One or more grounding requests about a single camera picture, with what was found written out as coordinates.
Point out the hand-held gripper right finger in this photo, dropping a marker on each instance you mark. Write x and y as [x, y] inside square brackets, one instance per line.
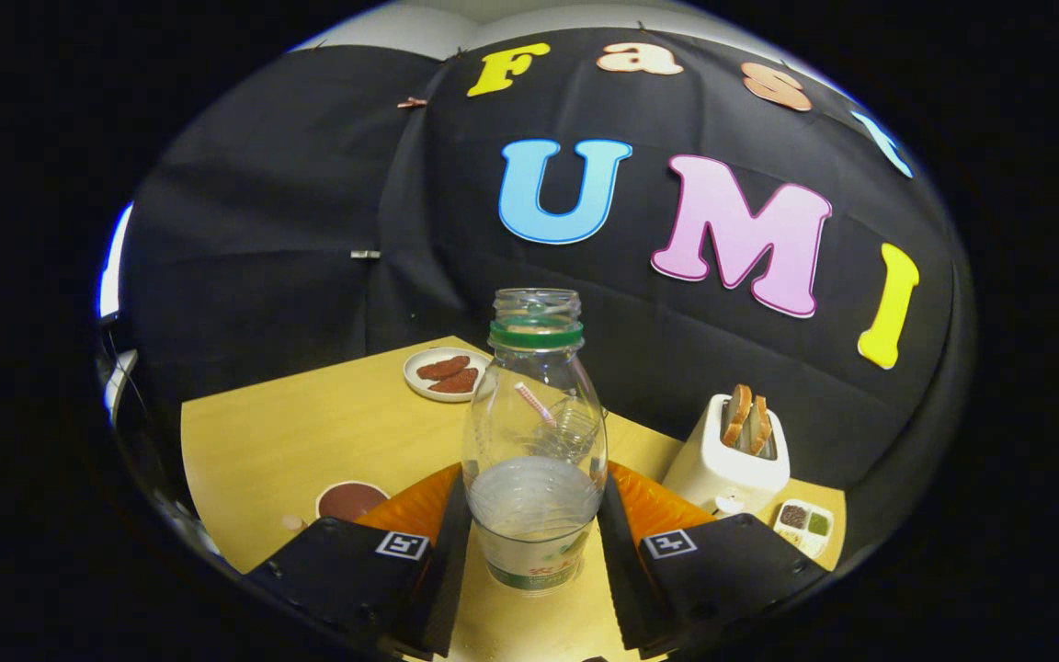
[732, 579]

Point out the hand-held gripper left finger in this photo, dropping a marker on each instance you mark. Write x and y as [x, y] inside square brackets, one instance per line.
[355, 579]

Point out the clear plastic juice bottle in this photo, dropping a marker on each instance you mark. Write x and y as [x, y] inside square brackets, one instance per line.
[534, 515]

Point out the white divided snack dish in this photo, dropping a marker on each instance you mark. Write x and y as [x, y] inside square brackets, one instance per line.
[803, 529]

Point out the white toaster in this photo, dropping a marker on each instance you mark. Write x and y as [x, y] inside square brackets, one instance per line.
[704, 469]

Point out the wooden table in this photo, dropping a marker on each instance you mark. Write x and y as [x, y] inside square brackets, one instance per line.
[309, 432]

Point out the toast slice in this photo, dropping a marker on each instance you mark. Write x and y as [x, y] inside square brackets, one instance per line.
[737, 414]
[760, 425]

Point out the small white plate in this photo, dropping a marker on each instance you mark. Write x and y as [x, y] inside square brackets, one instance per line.
[415, 382]

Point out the brown cookie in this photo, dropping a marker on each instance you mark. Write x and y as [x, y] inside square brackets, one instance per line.
[442, 368]
[456, 382]

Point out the pink striped straw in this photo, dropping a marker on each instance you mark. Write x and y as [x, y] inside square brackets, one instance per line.
[534, 403]

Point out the black backdrop cloth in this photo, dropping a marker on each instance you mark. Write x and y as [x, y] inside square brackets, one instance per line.
[263, 230]

